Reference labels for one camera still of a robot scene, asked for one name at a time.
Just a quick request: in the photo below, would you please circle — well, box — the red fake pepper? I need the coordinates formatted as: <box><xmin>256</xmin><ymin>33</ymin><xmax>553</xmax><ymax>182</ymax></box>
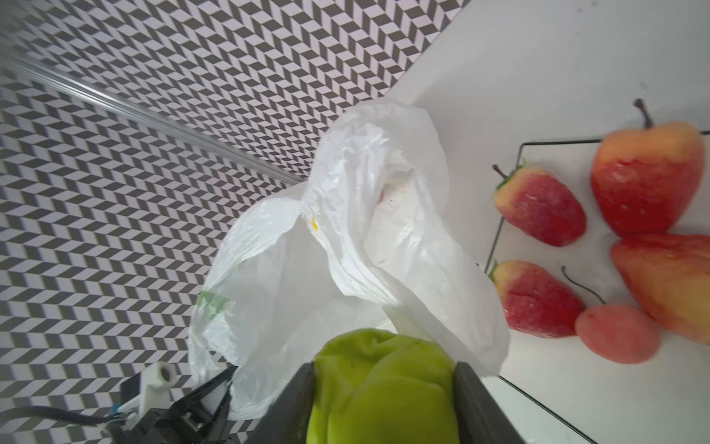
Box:
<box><xmin>610</xmin><ymin>233</ymin><xmax>709</xmax><ymax>345</ymax></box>

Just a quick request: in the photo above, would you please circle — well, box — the red yellow fake apple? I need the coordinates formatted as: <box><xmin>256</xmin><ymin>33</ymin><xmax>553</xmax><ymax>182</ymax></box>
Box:
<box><xmin>590</xmin><ymin>98</ymin><xmax>706</xmax><ymax>238</ymax></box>

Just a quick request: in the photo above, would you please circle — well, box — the red fake strawberry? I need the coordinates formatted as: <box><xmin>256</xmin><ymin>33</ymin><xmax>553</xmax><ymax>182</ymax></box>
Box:
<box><xmin>492</xmin><ymin>165</ymin><xmax>587</xmax><ymax>247</ymax></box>
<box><xmin>488</xmin><ymin>260</ymin><xmax>586</xmax><ymax>339</ymax></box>

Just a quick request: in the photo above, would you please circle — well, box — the red fake apple green stem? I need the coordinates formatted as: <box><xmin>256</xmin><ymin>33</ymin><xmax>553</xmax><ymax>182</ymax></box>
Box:
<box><xmin>561</xmin><ymin>266</ymin><xmax>662</xmax><ymax>364</ymax></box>

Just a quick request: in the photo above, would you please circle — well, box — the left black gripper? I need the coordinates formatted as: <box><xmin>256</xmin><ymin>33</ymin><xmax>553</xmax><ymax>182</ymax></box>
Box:
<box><xmin>113</xmin><ymin>366</ymin><xmax>239</xmax><ymax>444</ymax></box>

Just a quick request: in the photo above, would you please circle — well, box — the white mat black border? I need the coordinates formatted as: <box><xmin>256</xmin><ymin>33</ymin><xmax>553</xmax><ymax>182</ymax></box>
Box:
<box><xmin>486</xmin><ymin>140</ymin><xmax>709</xmax><ymax>443</ymax></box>

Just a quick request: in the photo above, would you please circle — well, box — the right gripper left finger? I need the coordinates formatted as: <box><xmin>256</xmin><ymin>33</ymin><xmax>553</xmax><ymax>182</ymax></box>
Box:
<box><xmin>246</xmin><ymin>362</ymin><xmax>316</xmax><ymax>444</ymax></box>

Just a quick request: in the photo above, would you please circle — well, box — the white plastic bag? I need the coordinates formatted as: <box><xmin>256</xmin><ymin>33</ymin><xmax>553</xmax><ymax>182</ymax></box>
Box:
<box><xmin>188</xmin><ymin>99</ymin><xmax>510</xmax><ymax>421</ymax></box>

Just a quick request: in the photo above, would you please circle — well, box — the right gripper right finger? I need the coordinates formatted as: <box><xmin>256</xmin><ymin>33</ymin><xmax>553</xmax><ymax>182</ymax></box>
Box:
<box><xmin>453</xmin><ymin>362</ymin><xmax>524</xmax><ymax>444</ymax></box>

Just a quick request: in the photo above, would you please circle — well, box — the green fake fruit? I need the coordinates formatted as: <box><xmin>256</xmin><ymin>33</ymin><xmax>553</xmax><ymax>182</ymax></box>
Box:
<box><xmin>306</xmin><ymin>329</ymin><xmax>460</xmax><ymax>443</ymax></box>

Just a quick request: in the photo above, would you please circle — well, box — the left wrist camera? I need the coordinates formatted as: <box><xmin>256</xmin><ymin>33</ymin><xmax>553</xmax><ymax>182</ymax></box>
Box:
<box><xmin>118</xmin><ymin>362</ymin><xmax>178</xmax><ymax>430</ymax></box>

